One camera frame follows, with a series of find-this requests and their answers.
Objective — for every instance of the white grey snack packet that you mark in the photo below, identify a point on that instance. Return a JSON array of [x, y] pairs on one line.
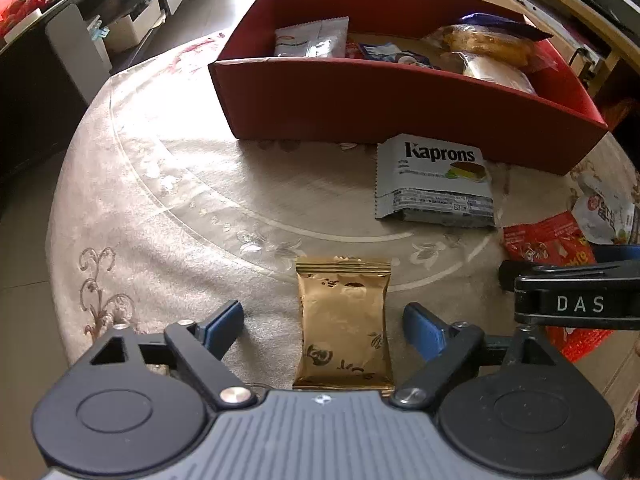
[[310, 40], [430, 180]]

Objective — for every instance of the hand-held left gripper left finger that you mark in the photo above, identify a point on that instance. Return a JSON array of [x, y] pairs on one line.
[[225, 330]]

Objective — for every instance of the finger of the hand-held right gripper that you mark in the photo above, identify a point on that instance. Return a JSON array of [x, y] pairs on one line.
[[575, 305]]

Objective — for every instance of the red orange snack packet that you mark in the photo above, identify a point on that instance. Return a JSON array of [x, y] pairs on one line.
[[545, 240]]

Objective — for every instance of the grey packet with red print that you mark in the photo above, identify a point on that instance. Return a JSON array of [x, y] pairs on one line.
[[605, 210]]

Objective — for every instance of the red plastic bag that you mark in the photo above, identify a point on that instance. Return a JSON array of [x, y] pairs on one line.
[[20, 12]]

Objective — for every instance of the white storage box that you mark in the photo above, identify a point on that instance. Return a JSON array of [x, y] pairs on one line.
[[132, 25]]

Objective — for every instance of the purple snack packet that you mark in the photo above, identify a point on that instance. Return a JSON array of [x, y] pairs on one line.
[[505, 22]]

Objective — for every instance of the red snack packet green stripe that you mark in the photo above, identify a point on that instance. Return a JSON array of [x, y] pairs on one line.
[[352, 50]]

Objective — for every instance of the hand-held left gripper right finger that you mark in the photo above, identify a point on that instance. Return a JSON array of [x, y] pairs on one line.
[[425, 330]]

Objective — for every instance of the gold snack packet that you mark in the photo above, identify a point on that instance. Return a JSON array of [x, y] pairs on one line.
[[342, 320]]

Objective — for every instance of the red cardboard box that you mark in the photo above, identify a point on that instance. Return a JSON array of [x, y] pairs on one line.
[[375, 100]]

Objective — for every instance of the blue snack packet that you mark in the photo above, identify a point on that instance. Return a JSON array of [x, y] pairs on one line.
[[395, 54]]

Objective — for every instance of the clear white snack packet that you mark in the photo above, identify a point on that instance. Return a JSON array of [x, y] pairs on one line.
[[500, 75]]

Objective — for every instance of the clear bag of yellow snack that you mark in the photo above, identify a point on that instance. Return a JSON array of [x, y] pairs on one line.
[[480, 45]]

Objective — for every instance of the dark coffee table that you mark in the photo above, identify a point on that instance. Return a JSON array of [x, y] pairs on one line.
[[40, 85]]

